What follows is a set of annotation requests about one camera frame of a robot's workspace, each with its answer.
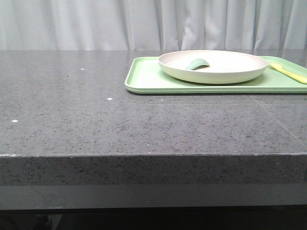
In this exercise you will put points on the beige round plate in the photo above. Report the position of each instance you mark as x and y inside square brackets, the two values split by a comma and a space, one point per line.
[225, 67]

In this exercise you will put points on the yellow plastic fork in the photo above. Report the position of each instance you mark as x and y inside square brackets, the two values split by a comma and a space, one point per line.
[278, 67]

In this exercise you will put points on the light green serving tray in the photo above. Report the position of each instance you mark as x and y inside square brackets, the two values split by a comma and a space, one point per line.
[146, 77]

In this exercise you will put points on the sage green spoon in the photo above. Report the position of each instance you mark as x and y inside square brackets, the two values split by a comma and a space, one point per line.
[198, 64]

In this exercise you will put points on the grey pleated curtain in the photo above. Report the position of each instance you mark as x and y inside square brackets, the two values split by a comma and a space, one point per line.
[152, 24]

